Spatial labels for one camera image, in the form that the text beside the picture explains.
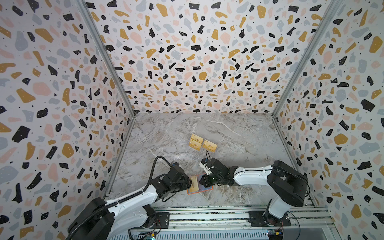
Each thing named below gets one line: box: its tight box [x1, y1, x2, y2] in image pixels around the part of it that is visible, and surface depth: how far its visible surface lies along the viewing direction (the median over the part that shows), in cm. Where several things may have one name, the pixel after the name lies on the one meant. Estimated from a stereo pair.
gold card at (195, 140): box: [189, 133, 204, 146], surface depth 97 cm
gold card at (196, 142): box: [189, 137, 204, 151], surface depth 97 cm
